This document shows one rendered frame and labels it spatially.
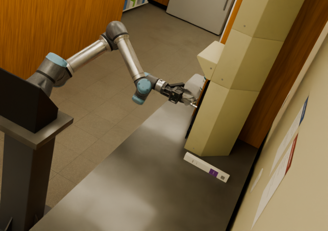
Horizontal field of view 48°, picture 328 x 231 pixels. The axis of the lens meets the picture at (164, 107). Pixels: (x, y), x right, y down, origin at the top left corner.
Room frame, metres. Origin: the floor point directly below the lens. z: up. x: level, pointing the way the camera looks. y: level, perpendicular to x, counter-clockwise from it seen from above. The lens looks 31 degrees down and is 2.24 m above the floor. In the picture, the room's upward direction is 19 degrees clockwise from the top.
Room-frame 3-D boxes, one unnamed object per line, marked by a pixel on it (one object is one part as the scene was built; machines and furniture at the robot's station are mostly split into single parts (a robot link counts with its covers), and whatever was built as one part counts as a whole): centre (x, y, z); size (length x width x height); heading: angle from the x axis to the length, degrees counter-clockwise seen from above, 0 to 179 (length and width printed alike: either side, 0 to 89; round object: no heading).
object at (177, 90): (1.90, -0.02, 1.20); 0.12 x 0.09 x 0.08; 75
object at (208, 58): (1.94, -0.17, 1.46); 0.32 x 0.12 x 0.10; 165
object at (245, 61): (1.89, -0.35, 1.33); 0.32 x 0.25 x 0.77; 165
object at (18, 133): (1.59, 0.67, 0.92); 0.32 x 0.32 x 0.04; 76
